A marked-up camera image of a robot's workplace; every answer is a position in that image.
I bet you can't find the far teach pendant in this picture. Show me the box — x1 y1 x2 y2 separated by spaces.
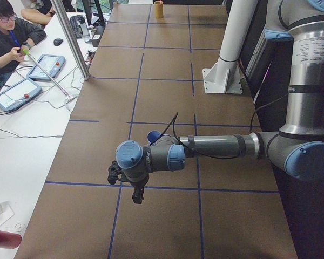
26 54 65 81

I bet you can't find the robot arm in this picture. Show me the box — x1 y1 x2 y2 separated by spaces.
108 1 324 204

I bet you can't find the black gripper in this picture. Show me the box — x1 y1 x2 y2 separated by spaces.
132 181 147 204

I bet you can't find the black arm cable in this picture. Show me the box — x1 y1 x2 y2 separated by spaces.
159 93 289 160

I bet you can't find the black keyboard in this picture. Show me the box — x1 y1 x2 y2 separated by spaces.
69 15 84 39

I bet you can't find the teach pendant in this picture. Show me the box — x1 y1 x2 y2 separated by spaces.
0 78 42 112
26 54 65 81

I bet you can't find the blue paper cup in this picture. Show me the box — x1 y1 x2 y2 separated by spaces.
146 130 161 144

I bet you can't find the long metal grabber stick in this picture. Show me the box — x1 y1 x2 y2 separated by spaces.
23 49 78 105

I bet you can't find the tan bamboo cup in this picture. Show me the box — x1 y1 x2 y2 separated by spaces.
154 0 164 19

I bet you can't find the red cylinder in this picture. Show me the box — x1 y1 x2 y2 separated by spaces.
0 230 22 249

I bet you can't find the black computer mouse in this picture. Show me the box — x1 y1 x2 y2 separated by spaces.
53 38 63 46

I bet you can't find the white camera pole with base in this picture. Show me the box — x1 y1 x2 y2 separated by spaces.
202 0 258 94

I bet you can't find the near teach pendant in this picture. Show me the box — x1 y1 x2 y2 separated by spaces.
0 78 42 112

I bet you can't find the aluminium frame post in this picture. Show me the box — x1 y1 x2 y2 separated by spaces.
51 0 90 81

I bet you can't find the person in black jacket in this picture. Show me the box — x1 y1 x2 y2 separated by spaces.
0 1 46 89

